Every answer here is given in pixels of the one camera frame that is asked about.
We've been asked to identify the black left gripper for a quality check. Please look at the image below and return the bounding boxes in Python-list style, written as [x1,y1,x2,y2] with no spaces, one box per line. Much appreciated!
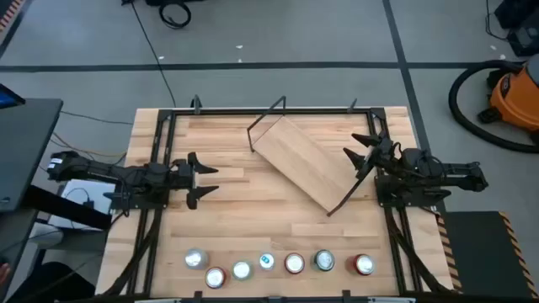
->
[170,151,220,210]

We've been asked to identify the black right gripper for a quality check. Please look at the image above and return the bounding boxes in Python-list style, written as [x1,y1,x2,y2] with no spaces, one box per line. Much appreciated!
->
[343,130,401,172]

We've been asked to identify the silver beverage can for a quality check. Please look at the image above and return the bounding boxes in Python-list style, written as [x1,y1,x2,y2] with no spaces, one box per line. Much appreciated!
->
[184,247,211,270]

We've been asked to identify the red beverage can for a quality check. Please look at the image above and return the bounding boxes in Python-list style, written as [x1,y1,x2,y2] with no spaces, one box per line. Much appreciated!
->
[345,253,376,277]
[284,252,306,275]
[204,266,227,290]

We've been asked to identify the light green beverage can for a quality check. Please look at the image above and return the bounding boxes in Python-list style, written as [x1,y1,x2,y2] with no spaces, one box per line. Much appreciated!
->
[231,260,255,282]

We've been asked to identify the slim blue beverage can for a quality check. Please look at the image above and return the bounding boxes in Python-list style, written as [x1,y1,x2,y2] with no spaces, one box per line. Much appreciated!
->
[258,252,276,271]

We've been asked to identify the dark green beverage can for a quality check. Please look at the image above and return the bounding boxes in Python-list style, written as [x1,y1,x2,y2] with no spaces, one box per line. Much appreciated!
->
[311,248,337,273]

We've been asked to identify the white box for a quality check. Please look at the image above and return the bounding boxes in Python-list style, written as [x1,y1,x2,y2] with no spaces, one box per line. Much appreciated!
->
[46,178,118,231]

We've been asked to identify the orange shop vacuum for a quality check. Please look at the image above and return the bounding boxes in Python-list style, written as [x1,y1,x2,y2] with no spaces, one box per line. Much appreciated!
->
[447,59,539,154]
[478,54,539,146]

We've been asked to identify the black desk crossbar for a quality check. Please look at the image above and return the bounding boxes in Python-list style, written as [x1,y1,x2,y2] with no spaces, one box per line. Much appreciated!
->
[23,184,114,231]

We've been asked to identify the black hazard striped mat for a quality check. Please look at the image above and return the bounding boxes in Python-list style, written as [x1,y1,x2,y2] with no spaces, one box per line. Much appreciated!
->
[435,210,539,300]
[0,0,26,34]

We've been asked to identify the black equipment cases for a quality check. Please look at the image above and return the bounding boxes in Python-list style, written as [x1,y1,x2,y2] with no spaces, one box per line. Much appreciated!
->
[494,0,539,58]

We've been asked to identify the tilted display screen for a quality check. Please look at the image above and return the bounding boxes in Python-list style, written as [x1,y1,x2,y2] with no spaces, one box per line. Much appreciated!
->
[0,82,26,109]

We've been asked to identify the black aluminium table frame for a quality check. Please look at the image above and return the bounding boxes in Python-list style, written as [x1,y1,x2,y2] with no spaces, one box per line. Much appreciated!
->
[100,94,458,303]

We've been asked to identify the wooden shelf with black frame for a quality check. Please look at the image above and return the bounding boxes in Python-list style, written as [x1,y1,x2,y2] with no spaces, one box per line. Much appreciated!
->
[246,95,378,218]

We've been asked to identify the coiled black cable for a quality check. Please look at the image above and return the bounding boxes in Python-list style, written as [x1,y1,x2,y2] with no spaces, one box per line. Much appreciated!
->
[157,1,193,30]

